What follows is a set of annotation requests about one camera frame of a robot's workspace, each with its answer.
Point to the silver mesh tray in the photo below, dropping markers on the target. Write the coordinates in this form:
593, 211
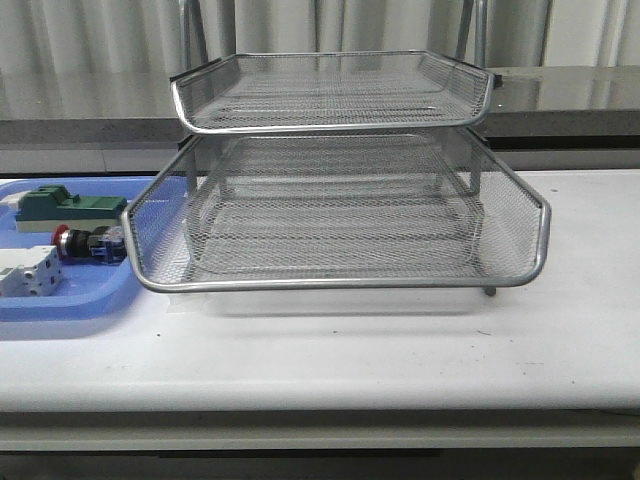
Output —
416, 208
330, 225
299, 92

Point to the red emergency stop button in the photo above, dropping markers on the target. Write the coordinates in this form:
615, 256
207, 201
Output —
104, 244

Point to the silver mesh bottom tray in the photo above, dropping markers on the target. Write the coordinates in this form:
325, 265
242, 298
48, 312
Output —
330, 225

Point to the silver mesh top tray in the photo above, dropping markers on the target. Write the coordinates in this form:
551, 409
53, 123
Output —
299, 92

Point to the blue plastic tray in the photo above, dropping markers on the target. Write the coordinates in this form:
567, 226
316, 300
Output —
87, 289

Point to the white circuit breaker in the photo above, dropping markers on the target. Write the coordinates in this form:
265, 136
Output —
27, 272

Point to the grey metal rack frame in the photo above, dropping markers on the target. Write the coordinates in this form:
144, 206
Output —
490, 290

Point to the green electrical switch block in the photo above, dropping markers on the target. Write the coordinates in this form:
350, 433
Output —
49, 206

